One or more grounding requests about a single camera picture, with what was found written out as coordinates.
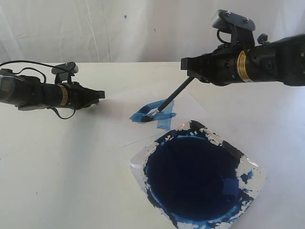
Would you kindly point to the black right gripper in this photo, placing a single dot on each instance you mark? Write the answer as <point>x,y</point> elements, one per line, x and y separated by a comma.
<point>224,66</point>

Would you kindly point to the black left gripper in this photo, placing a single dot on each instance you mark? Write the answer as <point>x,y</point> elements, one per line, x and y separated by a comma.
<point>80,97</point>

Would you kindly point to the black paintbrush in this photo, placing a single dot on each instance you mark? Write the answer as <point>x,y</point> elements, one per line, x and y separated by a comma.
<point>150,117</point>

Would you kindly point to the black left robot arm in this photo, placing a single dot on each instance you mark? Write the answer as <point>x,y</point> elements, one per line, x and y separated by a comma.
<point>29,93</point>

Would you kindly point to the white backdrop cloth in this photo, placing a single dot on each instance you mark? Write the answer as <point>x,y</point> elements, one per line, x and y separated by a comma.
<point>131,30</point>

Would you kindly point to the white square paint dish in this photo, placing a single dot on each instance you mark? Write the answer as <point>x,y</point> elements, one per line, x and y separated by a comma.
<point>196,179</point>

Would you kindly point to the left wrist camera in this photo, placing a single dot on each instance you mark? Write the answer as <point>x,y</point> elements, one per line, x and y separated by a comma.
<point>64,72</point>

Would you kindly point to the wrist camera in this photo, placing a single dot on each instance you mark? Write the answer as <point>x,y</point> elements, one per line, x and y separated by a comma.
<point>64,72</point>
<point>239,27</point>

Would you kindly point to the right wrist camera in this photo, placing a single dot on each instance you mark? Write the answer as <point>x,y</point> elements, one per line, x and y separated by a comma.
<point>239,27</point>

